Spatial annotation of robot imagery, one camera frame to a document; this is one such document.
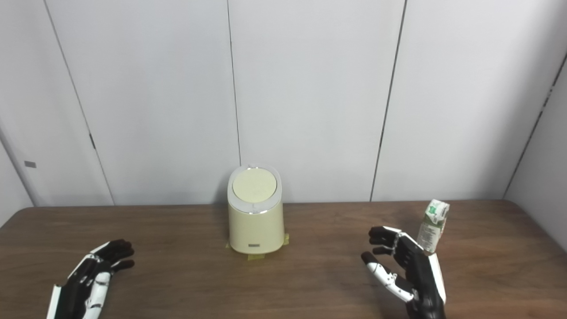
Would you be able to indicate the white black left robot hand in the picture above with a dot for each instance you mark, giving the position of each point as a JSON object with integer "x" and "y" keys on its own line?
{"x": 84, "y": 283}

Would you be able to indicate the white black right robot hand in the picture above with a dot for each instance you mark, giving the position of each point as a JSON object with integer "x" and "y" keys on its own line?
{"x": 421, "y": 274}

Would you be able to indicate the white green milk carton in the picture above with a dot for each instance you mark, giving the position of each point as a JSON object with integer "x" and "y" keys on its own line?
{"x": 432, "y": 228}

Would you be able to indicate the cream-colored bin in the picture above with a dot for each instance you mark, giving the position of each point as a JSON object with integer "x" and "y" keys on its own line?
{"x": 256, "y": 228}

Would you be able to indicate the small gray wall plate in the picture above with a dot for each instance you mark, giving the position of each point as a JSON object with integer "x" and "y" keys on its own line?
{"x": 30, "y": 164}

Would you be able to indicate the black wall panel hinge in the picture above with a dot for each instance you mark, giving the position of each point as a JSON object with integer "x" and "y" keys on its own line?
{"x": 92, "y": 141}

